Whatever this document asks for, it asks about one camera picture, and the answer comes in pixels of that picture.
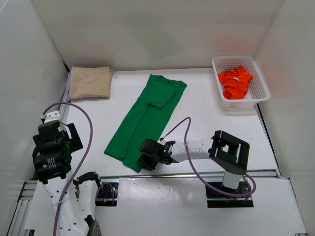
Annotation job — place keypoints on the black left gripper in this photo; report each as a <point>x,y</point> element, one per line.
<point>75,143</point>

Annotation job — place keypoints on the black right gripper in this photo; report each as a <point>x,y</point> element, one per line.
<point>148,165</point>

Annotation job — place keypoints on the green t shirt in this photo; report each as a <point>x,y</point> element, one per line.
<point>146,119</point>

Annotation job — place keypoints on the purple t shirt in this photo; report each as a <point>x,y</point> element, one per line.
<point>68,86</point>

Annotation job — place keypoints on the beige t shirt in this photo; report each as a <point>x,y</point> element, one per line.
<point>89,82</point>

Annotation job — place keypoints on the orange t shirt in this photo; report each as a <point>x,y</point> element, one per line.
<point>236,82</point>

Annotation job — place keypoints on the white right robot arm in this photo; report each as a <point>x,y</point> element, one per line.
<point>226,150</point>

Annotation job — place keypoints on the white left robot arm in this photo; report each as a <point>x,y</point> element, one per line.
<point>73,200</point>

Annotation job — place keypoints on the white front cover board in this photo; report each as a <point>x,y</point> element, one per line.
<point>178,207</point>

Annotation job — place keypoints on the white plastic basket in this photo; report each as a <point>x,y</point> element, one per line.
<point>258,90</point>

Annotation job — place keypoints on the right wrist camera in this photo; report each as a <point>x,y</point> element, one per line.
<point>151,147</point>

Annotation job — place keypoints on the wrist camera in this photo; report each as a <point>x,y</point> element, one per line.
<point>151,147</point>
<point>51,130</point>

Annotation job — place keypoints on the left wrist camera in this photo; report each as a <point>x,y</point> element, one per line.
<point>51,130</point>

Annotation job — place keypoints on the aluminium table edge rail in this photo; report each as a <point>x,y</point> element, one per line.
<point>62,108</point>

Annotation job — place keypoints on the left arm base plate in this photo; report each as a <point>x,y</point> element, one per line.
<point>107,196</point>

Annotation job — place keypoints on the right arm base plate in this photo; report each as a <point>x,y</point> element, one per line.
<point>218,200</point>

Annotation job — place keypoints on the aluminium front rail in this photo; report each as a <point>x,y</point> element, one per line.
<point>264,173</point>

